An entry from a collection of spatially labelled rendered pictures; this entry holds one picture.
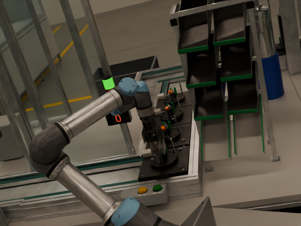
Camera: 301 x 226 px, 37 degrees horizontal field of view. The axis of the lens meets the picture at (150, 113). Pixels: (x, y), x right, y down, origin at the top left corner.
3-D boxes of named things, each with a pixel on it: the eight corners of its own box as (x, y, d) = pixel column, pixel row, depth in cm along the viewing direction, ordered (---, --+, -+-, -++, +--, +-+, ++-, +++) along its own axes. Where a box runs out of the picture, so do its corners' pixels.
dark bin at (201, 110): (223, 118, 197) (219, 108, 191) (195, 121, 201) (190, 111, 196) (226, 71, 214) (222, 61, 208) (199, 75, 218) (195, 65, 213)
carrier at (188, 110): (191, 125, 252) (187, 106, 248) (150, 132, 257) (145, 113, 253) (193, 107, 274) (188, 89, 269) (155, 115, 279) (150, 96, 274)
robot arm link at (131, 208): (142, 241, 152) (110, 216, 153) (135, 246, 164) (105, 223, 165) (161, 212, 157) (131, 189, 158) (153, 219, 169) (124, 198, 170)
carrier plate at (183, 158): (188, 174, 208) (187, 170, 207) (138, 182, 213) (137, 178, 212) (190, 148, 229) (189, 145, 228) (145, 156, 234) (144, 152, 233)
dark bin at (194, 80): (216, 85, 190) (212, 73, 185) (187, 89, 195) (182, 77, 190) (220, 40, 207) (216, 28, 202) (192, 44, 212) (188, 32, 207)
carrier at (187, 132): (190, 147, 230) (184, 125, 226) (145, 154, 236) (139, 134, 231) (191, 126, 252) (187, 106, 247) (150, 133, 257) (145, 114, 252)
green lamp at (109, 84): (113, 88, 217) (110, 79, 215) (104, 90, 218) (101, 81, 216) (115, 84, 221) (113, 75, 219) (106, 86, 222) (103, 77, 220)
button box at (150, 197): (167, 203, 200) (164, 192, 198) (122, 209, 204) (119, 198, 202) (169, 194, 206) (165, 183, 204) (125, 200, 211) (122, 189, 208)
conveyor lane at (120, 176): (192, 190, 211) (187, 172, 207) (31, 214, 229) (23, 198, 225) (194, 158, 237) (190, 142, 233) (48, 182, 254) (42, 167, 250)
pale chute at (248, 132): (265, 154, 200) (264, 151, 196) (236, 156, 204) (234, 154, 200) (262, 95, 209) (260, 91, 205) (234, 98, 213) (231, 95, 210)
